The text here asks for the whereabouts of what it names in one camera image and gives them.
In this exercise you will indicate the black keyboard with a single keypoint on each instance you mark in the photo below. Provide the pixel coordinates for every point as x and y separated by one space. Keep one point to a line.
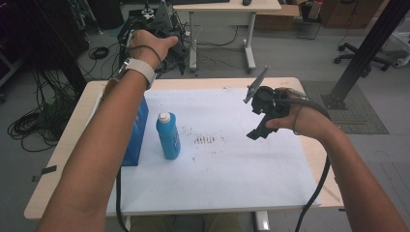
199 1

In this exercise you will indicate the beige cloth bag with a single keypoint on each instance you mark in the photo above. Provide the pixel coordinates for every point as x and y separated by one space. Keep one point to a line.
219 224

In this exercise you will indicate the black tape strip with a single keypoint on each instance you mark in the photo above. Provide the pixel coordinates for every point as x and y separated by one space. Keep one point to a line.
45 170

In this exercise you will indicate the black computer mouse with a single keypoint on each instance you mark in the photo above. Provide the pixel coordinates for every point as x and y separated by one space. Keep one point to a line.
247 2

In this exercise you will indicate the cardboard box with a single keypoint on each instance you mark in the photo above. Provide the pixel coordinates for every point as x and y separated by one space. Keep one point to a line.
277 19

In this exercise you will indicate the white desk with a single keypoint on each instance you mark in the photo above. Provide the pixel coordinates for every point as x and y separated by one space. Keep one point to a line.
225 6

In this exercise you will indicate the white band wristwatch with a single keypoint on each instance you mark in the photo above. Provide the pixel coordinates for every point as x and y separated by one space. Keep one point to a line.
141 69

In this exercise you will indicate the grey floor mat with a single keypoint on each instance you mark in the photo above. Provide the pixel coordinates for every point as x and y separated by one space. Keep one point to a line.
354 119

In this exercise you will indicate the wooden cabinet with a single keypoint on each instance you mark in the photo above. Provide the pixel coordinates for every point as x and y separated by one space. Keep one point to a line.
351 13

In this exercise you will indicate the person's left hand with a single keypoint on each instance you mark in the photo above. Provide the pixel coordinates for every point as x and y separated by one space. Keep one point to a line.
146 45

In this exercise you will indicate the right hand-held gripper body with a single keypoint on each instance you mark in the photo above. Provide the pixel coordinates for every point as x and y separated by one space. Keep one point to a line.
267 100

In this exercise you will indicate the blue bottle with white cap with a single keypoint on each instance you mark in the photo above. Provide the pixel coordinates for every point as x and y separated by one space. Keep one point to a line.
169 138

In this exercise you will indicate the black metal post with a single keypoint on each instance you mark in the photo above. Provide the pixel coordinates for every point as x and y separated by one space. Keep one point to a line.
364 58

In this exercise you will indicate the black office chair base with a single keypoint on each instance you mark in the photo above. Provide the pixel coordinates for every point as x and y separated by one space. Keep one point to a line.
361 58

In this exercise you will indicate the person's right hand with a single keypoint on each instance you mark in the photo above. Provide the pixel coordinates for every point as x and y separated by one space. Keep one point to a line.
306 121

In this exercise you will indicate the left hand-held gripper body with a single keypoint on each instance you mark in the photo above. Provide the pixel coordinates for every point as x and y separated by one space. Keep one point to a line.
161 22

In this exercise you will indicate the blue box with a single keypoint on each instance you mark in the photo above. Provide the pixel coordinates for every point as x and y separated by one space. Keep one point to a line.
137 138

